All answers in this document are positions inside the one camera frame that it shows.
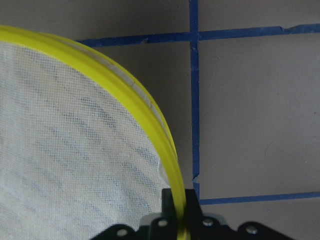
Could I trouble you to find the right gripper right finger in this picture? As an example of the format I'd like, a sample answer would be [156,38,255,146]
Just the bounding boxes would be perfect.
[184,189,203,240]

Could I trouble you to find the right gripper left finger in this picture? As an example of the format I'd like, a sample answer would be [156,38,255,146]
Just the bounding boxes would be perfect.
[161,188,178,240]

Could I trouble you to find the yellow steamer layer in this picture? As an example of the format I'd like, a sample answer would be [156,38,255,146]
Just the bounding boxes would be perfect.
[0,25,188,240]

